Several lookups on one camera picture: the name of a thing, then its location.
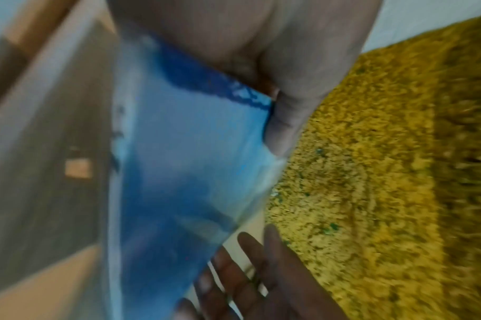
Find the person's right hand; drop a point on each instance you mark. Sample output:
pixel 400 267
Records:
pixel 280 287

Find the person's left hand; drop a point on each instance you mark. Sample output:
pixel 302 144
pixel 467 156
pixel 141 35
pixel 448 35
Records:
pixel 244 37

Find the green moss wall panel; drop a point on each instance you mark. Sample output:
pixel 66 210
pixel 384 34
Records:
pixel 383 156

